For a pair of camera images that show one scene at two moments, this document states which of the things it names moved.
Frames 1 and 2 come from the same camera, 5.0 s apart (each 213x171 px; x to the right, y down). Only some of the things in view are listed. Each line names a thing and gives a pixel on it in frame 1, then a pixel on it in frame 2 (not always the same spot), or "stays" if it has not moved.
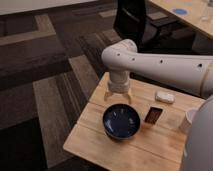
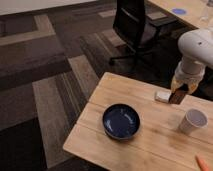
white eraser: x=165 y=97 stays
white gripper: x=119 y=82 → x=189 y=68
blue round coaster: x=179 y=11 stays
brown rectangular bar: x=153 y=114 → x=177 y=95
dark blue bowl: x=121 y=121 stays
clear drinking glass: x=204 y=11 stays
